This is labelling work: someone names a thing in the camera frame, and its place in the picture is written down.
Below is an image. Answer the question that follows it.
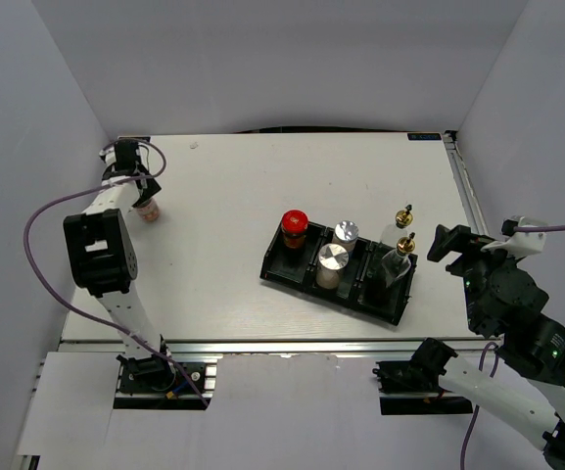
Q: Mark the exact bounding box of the black three-compartment tray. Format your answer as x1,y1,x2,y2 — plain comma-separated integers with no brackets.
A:
259,211,418,326

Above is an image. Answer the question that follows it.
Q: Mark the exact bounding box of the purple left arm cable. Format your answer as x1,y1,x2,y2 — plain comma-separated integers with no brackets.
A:
22,139,212,410

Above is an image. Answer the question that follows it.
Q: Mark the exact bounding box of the small spice jar white lid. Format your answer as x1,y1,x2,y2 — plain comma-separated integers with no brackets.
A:
135,198,160,222

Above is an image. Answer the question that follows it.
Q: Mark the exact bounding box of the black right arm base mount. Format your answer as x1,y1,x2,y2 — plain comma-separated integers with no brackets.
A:
372,338,473,416

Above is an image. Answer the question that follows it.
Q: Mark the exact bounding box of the glass bottle with dark sauce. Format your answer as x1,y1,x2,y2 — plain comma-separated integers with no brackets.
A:
364,232,415,307

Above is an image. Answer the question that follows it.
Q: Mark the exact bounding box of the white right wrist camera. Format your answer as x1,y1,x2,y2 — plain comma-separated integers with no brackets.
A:
481,215,548,259

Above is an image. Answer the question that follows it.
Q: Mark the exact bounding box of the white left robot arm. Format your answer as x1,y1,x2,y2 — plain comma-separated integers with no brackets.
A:
64,134,473,346

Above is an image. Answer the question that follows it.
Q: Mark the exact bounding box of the red lid sauce jar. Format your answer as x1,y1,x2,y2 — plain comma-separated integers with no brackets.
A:
280,210,308,250

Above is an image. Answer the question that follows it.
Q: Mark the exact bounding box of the white shaker with blue label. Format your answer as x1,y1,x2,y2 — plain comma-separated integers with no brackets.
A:
332,220,359,254

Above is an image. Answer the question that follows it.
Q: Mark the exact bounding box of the clear glass oil bottle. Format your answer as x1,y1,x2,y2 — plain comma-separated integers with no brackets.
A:
379,205,413,248

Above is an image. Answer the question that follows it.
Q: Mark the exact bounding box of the white shaker with silver lid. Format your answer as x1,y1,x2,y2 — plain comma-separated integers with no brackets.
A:
315,243,350,290

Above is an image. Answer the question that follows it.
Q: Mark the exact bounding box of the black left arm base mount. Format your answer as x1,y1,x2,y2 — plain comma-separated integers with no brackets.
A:
113,354,210,411

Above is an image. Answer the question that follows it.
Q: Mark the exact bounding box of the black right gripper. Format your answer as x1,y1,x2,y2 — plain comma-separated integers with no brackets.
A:
425,223,520,333

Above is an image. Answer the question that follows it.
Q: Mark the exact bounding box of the blue label sticker right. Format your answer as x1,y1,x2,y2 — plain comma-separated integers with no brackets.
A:
407,132,443,141

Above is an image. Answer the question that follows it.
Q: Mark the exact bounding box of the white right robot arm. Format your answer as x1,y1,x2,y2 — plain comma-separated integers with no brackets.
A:
409,237,565,469

